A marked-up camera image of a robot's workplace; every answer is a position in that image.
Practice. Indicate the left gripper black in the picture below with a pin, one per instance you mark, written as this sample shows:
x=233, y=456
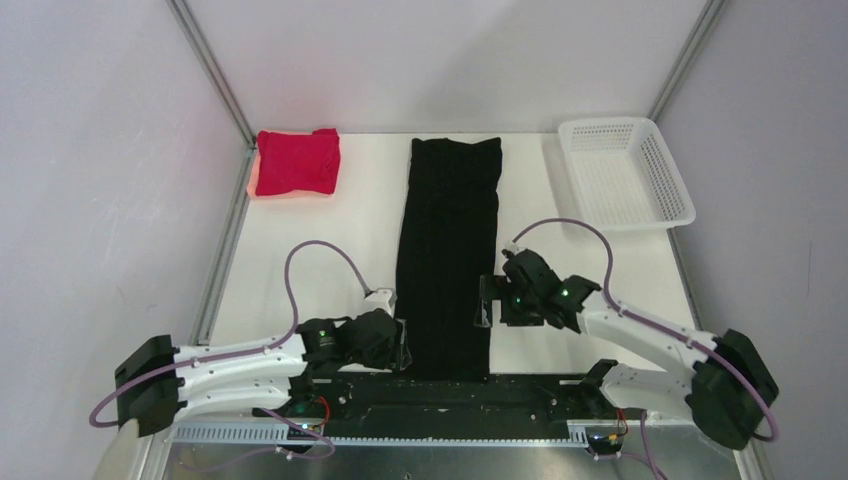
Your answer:
x=393, y=354

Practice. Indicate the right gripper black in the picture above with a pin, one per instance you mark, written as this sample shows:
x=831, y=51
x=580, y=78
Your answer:
x=499, y=287

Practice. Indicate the black t shirt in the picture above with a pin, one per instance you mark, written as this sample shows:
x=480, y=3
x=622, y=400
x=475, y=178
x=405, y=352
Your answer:
x=447, y=243

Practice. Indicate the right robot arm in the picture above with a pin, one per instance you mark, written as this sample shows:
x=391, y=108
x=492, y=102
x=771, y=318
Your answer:
x=718, y=382

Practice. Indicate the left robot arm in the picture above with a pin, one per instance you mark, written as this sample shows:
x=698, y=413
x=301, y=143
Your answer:
x=161, y=384

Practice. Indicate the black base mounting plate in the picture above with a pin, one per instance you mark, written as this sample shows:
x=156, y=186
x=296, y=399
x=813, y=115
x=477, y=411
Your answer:
x=361, y=406

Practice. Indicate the white plastic basket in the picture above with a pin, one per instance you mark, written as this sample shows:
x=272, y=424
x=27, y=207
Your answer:
x=623, y=175

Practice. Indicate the folded red t shirt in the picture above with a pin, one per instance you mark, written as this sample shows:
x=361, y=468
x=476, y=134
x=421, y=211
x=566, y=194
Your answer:
x=299, y=161

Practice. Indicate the folded peach t shirt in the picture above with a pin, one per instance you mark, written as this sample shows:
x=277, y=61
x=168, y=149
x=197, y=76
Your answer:
x=253, y=180

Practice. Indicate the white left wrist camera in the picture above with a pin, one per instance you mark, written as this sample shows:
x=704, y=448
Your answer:
x=383, y=299

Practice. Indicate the aluminium front rail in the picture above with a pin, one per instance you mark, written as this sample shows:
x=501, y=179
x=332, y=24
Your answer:
x=253, y=445

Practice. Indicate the aluminium frame post left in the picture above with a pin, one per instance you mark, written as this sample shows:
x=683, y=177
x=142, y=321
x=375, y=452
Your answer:
x=203, y=51

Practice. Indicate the aluminium frame post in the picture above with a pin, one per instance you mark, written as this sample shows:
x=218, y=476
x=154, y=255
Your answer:
x=696, y=41
x=203, y=51

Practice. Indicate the aluminium frame post right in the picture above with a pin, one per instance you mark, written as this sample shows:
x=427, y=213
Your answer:
x=696, y=41

